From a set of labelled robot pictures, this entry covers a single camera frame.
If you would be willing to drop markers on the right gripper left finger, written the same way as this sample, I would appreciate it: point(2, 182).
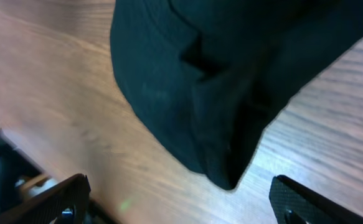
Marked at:
point(72, 193)

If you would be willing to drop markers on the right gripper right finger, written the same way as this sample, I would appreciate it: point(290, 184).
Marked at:
point(293, 203)

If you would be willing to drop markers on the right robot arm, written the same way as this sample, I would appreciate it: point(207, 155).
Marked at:
point(17, 175)

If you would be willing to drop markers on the dark grey garment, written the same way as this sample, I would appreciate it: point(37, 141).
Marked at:
point(207, 77)

